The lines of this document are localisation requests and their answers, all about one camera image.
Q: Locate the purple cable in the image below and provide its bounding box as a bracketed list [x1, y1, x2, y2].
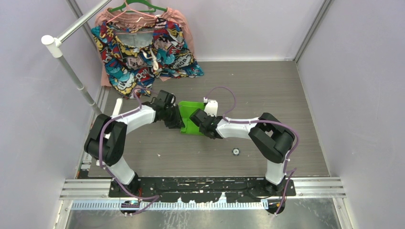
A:
[207, 86, 301, 216]
[92, 88, 162, 212]

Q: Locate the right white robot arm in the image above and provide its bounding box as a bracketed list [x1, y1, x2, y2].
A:
[190, 109, 298, 196]

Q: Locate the green clothes hanger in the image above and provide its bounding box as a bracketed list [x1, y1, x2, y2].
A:
[107, 0, 168, 13]

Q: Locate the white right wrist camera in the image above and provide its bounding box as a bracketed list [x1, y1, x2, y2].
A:
[203, 97, 218, 116]

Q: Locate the colorful patterned shirt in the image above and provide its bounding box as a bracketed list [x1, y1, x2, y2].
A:
[91, 8, 204, 98]

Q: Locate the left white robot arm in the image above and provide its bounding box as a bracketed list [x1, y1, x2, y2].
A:
[84, 90, 185, 197]

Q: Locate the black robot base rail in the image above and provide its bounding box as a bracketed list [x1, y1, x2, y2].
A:
[107, 170, 298, 203]

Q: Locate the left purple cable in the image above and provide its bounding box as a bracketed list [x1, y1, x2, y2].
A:
[92, 88, 162, 212]

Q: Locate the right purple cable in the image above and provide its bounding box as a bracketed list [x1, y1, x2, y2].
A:
[207, 86, 301, 216]

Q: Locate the metal clothes rack pole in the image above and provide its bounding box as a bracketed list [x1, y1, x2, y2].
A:
[41, 0, 110, 116]

